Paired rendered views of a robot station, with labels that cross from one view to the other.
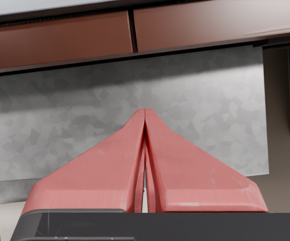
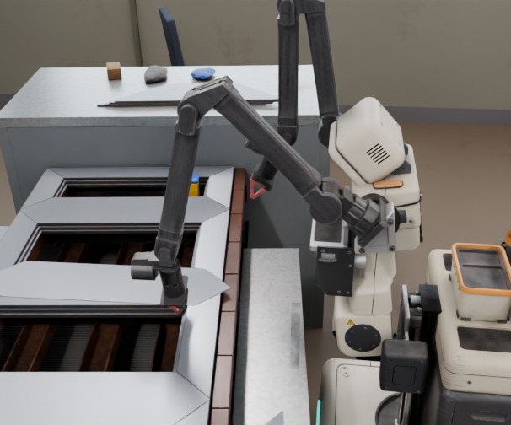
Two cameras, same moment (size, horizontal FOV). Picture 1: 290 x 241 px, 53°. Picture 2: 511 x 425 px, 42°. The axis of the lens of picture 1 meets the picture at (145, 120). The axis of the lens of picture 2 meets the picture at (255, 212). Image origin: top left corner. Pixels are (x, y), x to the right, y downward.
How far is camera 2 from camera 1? 2.06 m
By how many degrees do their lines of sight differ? 62
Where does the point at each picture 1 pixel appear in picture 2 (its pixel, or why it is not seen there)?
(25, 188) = (295, 315)
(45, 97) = (251, 304)
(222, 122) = (273, 258)
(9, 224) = not seen: outside the picture
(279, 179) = not seen: hidden behind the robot
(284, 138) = (324, 331)
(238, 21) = (236, 225)
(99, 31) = (232, 247)
